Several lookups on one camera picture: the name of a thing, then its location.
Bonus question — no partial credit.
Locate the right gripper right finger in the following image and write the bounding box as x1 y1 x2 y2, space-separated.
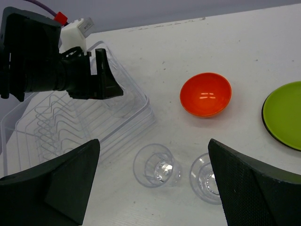
208 139 301 226

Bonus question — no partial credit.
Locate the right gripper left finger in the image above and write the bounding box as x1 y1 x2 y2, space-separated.
0 139 100 226

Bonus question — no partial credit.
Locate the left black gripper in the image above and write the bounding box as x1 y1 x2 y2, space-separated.
23 47 124 100

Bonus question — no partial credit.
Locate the clear glass front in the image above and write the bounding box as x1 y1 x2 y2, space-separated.
189 153 222 205

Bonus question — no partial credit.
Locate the clear glass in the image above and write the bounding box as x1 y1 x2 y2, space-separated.
133 143 182 188
189 153 222 205

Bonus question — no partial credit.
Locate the green plate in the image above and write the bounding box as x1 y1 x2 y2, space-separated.
261 81 301 151

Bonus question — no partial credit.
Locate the orange bowl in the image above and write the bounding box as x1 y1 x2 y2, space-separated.
179 72 232 118

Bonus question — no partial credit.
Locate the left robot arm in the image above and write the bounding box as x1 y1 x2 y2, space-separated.
0 7 124 101

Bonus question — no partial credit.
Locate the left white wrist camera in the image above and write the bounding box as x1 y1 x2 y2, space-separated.
60 17 94 55

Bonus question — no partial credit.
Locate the clear wire dish rack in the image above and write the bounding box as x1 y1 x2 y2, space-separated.
0 41 155 177

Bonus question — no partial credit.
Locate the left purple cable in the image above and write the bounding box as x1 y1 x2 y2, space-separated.
23 0 70 25

